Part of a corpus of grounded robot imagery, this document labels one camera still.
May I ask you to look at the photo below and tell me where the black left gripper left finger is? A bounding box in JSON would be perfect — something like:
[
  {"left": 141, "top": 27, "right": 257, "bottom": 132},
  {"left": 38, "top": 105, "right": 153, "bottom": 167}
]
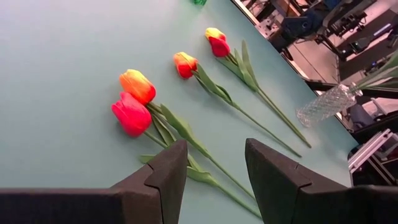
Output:
[{"left": 0, "top": 139, "right": 189, "bottom": 224}]

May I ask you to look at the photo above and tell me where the clear cut glass vase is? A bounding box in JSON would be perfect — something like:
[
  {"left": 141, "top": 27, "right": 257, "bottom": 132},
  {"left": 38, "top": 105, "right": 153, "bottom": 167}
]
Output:
[{"left": 295, "top": 82, "right": 364, "bottom": 128}]

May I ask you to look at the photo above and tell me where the yellow artificial tulip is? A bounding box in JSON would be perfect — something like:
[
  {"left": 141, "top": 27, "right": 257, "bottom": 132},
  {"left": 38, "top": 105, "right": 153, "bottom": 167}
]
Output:
[{"left": 204, "top": 27, "right": 308, "bottom": 147}]

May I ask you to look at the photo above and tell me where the silver metal bracket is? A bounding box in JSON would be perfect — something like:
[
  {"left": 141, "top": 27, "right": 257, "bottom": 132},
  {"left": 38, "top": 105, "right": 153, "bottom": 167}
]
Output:
[{"left": 347, "top": 128, "right": 398, "bottom": 187}]

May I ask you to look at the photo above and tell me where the red artificial tulip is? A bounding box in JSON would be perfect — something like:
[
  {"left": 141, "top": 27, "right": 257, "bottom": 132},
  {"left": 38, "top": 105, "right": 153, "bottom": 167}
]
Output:
[
  {"left": 111, "top": 91, "right": 264, "bottom": 220},
  {"left": 207, "top": 35, "right": 313, "bottom": 149}
]

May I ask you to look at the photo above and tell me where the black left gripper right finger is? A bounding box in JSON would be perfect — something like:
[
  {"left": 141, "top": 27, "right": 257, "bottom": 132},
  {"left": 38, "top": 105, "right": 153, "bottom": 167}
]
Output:
[{"left": 244, "top": 138, "right": 398, "bottom": 224}]

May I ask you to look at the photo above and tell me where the orange artificial tulip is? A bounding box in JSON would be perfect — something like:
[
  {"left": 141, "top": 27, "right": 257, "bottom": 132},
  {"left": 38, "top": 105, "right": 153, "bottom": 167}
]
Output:
[
  {"left": 173, "top": 51, "right": 303, "bottom": 159},
  {"left": 119, "top": 68, "right": 257, "bottom": 202}
]

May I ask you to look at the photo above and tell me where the teal green table mat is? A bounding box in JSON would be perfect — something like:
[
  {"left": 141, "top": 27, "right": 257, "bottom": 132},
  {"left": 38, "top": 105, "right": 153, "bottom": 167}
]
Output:
[{"left": 0, "top": 0, "right": 358, "bottom": 224}]

